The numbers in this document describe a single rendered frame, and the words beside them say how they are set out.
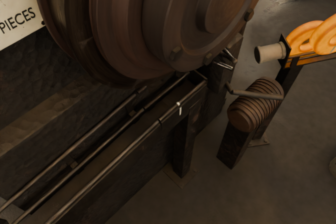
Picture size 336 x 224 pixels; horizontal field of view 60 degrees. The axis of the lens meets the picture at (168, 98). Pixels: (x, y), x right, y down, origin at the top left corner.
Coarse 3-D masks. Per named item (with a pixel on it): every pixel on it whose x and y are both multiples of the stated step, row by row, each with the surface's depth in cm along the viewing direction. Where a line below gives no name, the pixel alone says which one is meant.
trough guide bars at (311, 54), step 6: (306, 42) 104; (294, 54) 99; (300, 54) 99; (306, 54) 99; (312, 54) 101; (318, 54) 100; (324, 54) 101; (288, 60) 100; (294, 60) 100; (294, 66) 103
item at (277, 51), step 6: (282, 42) 99; (258, 48) 98; (264, 48) 98; (270, 48) 98; (276, 48) 98; (282, 48) 97; (258, 54) 99; (264, 54) 98; (270, 54) 98; (276, 54) 98; (282, 54) 98; (258, 60) 100; (264, 60) 99
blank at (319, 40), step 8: (320, 24) 78; (328, 24) 76; (312, 32) 81; (320, 32) 78; (328, 32) 77; (312, 40) 81; (320, 40) 79; (328, 40) 80; (312, 48) 84; (320, 48) 83; (328, 48) 84
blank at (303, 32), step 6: (306, 24) 93; (312, 24) 92; (318, 24) 92; (294, 30) 95; (300, 30) 93; (306, 30) 92; (312, 30) 92; (288, 36) 97; (294, 36) 94; (300, 36) 94; (306, 36) 94; (288, 42) 97; (294, 42) 96; (300, 42) 96; (294, 48) 98; (300, 48) 100; (306, 48) 101
